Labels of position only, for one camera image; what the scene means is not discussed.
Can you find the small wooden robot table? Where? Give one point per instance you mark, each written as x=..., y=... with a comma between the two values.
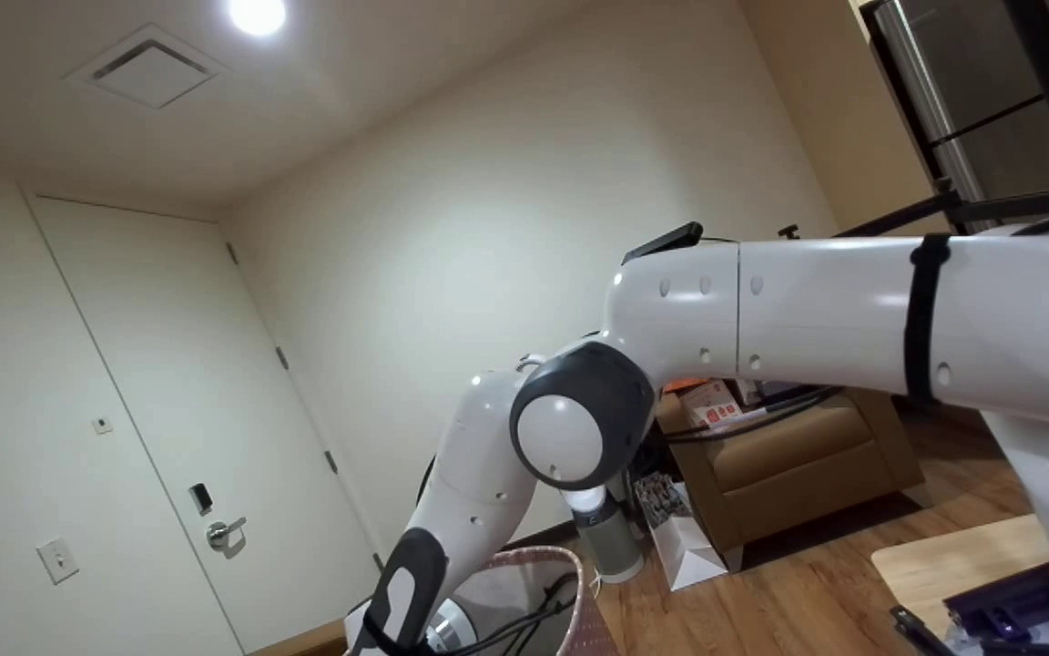
x=956, y=550

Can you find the black door lock keypad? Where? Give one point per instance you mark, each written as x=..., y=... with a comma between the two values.
x=203, y=498

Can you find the white door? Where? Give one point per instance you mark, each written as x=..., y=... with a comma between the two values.
x=184, y=401

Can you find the white paper bag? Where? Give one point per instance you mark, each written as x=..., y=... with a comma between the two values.
x=682, y=548

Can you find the grey cylinder device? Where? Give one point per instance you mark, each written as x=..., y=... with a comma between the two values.
x=610, y=537

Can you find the red white box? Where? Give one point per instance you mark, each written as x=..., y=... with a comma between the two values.
x=711, y=407

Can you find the round ceiling light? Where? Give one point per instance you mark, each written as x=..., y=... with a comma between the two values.
x=256, y=16

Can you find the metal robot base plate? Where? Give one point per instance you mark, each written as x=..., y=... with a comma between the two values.
x=1011, y=605

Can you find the square ceiling vent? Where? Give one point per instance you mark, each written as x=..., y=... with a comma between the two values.
x=144, y=71

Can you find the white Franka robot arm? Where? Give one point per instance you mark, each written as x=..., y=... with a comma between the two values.
x=816, y=316

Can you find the brown armchair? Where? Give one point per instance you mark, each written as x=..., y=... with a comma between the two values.
x=792, y=468

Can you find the white light switch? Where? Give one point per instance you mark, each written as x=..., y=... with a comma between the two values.
x=55, y=557

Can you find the black metal frame rack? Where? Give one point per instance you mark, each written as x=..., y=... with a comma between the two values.
x=974, y=120

